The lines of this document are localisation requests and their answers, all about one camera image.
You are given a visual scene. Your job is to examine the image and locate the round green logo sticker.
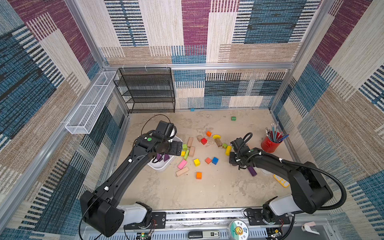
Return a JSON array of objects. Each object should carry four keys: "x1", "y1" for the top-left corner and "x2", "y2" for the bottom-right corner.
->
[{"x1": 227, "y1": 220, "x2": 249, "y2": 240}]

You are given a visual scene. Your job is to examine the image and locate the yellow cylinder block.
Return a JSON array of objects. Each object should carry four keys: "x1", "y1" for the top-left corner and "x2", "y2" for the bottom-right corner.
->
[{"x1": 226, "y1": 146, "x2": 232, "y2": 156}]

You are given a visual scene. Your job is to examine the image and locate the red cube block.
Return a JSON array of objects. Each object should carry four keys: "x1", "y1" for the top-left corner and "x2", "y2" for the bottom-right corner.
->
[{"x1": 201, "y1": 138, "x2": 208, "y2": 145}]

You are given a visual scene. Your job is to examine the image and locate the blue cube block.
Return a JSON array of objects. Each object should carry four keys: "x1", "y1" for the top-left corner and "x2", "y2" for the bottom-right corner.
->
[{"x1": 212, "y1": 157, "x2": 219, "y2": 165}]

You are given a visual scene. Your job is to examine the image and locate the lime green flat block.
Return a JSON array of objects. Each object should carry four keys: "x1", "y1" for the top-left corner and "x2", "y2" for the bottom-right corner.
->
[{"x1": 184, "y1": 150, "x2": 190, "y2": 160}]

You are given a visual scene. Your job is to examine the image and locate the white wire mesh basket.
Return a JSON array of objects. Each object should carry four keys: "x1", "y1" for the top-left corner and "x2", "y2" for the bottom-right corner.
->
[{"x1": 66, "y1": 72, "x2": 116, "y2": 135}]

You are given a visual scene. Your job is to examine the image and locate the black wire shelf rack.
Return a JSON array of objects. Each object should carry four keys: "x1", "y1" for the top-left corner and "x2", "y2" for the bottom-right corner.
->
[{"x1": 114, "y1": 68, "x2": 176, "y2": 114}]

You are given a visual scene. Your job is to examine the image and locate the white plastic storage bin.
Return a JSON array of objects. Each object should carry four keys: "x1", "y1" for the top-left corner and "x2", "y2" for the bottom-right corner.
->
[{"x1": 147, "y1": 136, "x2": 183, "y2": 172}]

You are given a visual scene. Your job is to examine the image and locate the natural wood block upright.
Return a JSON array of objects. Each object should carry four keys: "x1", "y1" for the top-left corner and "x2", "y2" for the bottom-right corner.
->
[{"x1": 189, "y1": 146, "x2": 196, "y2": 157}]

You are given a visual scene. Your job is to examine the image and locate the striped dark wood block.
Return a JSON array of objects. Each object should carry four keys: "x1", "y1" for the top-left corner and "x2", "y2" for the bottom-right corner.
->
[{"x1": 215, "y1": 138, "x2": 223, "y2": 147}]

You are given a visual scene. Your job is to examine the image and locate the red pen holder cup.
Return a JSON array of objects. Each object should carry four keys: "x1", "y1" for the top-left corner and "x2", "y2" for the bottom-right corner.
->
[{"x1": 261, "y1": 124, "x2": 289, "y2": 153}]

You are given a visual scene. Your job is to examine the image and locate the long natural wood block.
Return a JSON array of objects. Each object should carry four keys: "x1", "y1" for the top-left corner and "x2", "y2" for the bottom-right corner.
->
[{"x1": 176, "y1": 167, "x2": 189, "y2": 177}]

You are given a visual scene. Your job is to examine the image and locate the red-orange small cube block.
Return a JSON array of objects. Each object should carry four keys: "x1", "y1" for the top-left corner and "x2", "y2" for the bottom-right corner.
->
[{"x1": 205, "y1": 158, "x2": 212, "y2": 165}]

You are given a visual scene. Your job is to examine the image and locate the purple cylinder block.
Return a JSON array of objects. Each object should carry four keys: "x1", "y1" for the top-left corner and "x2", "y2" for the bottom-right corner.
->
[{"x1": 247, "y1": 166, "x2": 257, "y2": 177}]

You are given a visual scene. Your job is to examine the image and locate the purple triangle block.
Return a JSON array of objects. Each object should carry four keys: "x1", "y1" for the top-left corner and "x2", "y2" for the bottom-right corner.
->
[{"x1": 164, "y1": 154, "x2": 170, "y2": 162}]

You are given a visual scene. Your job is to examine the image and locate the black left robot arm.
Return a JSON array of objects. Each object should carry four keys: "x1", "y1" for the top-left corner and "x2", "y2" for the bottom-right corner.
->
[{"x1": 80, "y1": 121, "x2": 183, "y2": 237}]

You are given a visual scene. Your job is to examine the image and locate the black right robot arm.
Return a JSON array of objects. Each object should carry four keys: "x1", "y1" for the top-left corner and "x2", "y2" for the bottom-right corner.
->
[{"x1": 229, "y1": 133, "x2": 347, "y2": 225}]

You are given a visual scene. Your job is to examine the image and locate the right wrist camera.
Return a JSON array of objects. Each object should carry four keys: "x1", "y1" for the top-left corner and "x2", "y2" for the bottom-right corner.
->
[{"x1": 231, "y1": 138, "x2": 246, "y2": 152}]

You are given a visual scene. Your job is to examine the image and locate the orange cube block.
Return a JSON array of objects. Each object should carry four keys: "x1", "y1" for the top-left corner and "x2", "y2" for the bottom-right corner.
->
[{"x1": 196, "y1": 172, "x2": 202, "y2": 180}]

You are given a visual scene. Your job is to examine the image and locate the yellow calculator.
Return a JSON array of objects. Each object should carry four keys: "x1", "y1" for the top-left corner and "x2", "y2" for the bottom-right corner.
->
[{"x1": 273, "y1": 175, "x2": 290, "y2": 188}]

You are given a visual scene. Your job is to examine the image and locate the pink rectangular block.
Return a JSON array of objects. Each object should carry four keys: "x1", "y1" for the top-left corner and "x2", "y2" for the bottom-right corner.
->
[{"x1": 178, "y1": 160, "x2": 188, "y2": 170}]

